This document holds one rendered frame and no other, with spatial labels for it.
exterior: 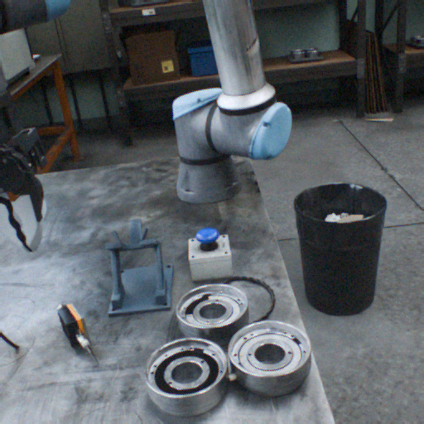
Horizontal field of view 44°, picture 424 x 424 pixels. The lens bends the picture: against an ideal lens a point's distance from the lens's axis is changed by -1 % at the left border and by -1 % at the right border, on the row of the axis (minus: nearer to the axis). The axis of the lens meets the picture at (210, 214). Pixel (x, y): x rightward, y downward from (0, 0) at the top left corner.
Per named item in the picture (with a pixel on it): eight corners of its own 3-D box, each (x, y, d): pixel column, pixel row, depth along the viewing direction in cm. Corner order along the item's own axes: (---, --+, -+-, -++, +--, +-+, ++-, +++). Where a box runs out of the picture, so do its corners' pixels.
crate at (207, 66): (255, 61, 433) (252, 34, 423) (258, 70, 399) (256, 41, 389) (193, 69, 436) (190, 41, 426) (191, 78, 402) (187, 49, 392)
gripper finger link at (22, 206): (64, 230, 75) (43, 172, 70) (51, 253, 69) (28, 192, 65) (44, 233, 75) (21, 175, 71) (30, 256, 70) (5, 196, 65)
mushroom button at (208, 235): (222, 261, 89) (219, 235, 87) (199, 263, 89) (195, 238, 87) (220, 249, 93) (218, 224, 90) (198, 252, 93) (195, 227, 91)
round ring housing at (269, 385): (281, 334, 75) (281, 310, 73) (328, 378, 66) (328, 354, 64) (217, 362, 71) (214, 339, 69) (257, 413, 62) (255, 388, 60)
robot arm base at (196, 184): (177, 180, 130) (171, 143, 125) (238, 173, 129) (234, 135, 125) (176, 207, 116) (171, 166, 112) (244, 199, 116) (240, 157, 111)
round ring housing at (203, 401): (214, 429, 61) (209, 404, 59) (135, 411, 65) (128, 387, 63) (240, 367, 69) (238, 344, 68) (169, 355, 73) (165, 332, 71)
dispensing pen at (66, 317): (84, 357, 68) (48, 299, 82) (92, 380, 70) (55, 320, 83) (100, 349, 69) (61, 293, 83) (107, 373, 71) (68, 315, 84)
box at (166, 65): (190, 79, 399) (184, 28, 383) (127, 88, 396) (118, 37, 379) (185, 69, 435) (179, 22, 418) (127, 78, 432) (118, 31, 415)
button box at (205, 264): (233, 277, 89) (231, 252, 87) (192, 281, 89) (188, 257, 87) (229, 252, 96) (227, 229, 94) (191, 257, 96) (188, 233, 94)
